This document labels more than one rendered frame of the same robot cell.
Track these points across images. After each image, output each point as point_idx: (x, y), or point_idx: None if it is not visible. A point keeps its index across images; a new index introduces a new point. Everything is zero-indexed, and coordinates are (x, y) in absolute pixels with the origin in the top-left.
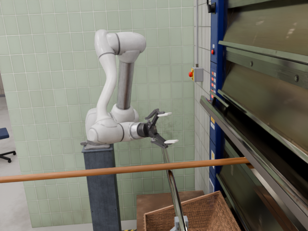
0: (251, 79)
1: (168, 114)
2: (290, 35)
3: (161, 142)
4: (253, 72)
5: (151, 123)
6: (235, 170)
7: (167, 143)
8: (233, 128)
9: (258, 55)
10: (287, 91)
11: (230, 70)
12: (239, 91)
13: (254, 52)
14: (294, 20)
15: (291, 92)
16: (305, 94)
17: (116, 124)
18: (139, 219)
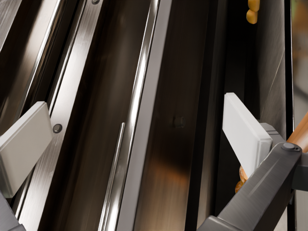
0: (88, 146)
1: (47, 111)
2: (48, 15)
3: (281, 172)
4: (76, 152)
5: (7, 230)
6: None
7: (258, 123)
8: (149, 10)
9: (49, 96)
10: (112, 32)
11: None
12: (104, 190)
13: (41, 84)
14: (36, 23)
15: (114, 24)
16: (117, 3)
17: None
18: None
